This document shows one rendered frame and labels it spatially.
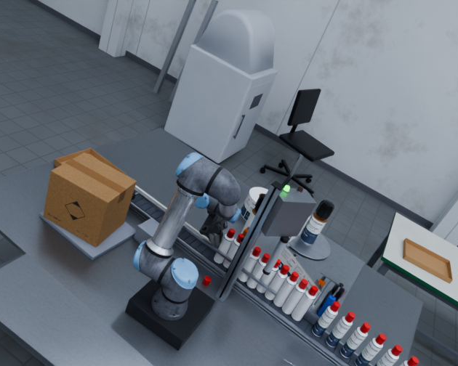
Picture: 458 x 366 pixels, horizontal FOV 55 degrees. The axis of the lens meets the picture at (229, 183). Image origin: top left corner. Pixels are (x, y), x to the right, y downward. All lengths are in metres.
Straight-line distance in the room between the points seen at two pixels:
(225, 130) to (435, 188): 2.66
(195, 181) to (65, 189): 0.69
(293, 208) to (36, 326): 1.07
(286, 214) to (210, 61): 2.92
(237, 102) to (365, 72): 1.76
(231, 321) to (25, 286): 0.88
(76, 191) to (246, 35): 2.74
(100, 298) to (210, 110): 2.97
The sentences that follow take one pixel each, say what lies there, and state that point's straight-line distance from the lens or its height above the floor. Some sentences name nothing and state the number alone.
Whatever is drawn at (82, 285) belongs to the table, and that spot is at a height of 0.83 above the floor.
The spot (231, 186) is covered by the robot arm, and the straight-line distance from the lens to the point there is 1.60.
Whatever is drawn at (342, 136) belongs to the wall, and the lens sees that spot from 5.70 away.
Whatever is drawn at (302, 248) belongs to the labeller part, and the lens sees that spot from 2.58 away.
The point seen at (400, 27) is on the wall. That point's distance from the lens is 5.42.
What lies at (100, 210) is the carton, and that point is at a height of 1.06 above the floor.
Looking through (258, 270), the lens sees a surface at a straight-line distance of 2.10.
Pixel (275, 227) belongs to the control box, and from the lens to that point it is 1.80.
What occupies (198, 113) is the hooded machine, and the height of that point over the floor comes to 0.47.
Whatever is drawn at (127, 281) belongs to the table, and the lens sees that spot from 2.05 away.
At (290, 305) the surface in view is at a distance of 2.13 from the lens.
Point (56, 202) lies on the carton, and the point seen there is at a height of 0.97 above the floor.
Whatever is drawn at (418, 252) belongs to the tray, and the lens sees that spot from 3.46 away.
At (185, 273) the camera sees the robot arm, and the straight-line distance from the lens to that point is 1.74.
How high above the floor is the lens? 2.32
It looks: 30 degrees down
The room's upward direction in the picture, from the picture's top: 24 degrees clockwise
